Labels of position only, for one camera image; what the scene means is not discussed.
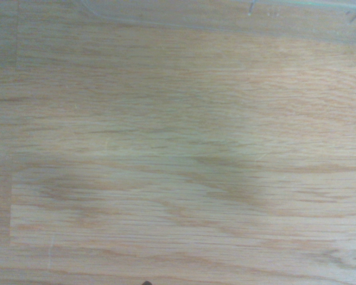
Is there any clear rectangular plastic container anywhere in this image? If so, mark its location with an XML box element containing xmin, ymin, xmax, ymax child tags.
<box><xmin>80</xmin><ymin>0</ymin><xmax>356</xmax><ymax>46</ymax></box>

